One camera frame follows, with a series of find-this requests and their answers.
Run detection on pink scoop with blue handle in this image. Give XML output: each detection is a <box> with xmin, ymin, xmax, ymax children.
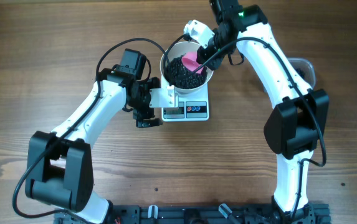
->
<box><xmin>181</xmin><ymin>52</ymin><xmax>201</xmax><ymax>72</ymax></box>

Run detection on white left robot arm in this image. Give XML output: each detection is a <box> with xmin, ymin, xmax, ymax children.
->
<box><xmin>25</xmin><ymin>49</ymin><xmax>162</xmax><ymax>223</ymax></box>

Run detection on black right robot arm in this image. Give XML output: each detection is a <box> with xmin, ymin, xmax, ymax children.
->
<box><xmin>186</xmin><ymin>1</ymin><xmax>329</xmax><ymax>223</ymax></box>

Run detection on white bowl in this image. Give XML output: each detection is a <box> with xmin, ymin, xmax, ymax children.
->
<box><xmin>160</xmin><ymin>41</ymin><xmax>214</xmax><ymax>94</ymax></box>

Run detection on black beans in bowl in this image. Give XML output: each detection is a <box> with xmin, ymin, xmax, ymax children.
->
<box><xmin>165</xmin><ymin>56</ymin><xmax>207</xmax><ymax>89</ymax></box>

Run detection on white digital kitchen scale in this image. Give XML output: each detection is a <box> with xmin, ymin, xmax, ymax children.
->
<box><xmin>161</xmin><ymin>83</ymin><xmax>209</xmax><ymax>122</ymax></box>

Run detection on clear plastic container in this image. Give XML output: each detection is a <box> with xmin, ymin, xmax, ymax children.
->
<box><xmin>288</xmin><ymin>58</ymin><xmax>316</xmax><ymax>89</ymax></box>

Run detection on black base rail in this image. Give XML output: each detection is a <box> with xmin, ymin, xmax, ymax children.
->
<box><xmin>53</xmin><ymin>203</ymin><xmax>331</xmax><ymax>224</ymax></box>

